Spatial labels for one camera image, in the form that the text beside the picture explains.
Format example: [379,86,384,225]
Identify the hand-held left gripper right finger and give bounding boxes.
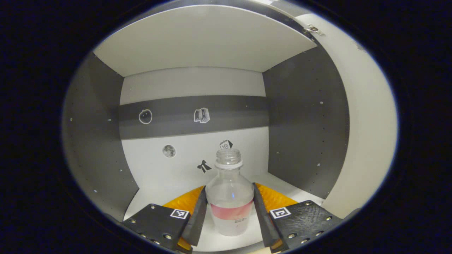
[252,182,344,253]

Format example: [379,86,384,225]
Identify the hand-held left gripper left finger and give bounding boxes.
[122,185,209,253]

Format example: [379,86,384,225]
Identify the clear plastic bottle red label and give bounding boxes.
[206,148,255,237]

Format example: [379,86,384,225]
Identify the grey white cabinet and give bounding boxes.
[62,4,350,253]

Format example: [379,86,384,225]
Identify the white cabinet door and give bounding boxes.
[295,13,399,219]

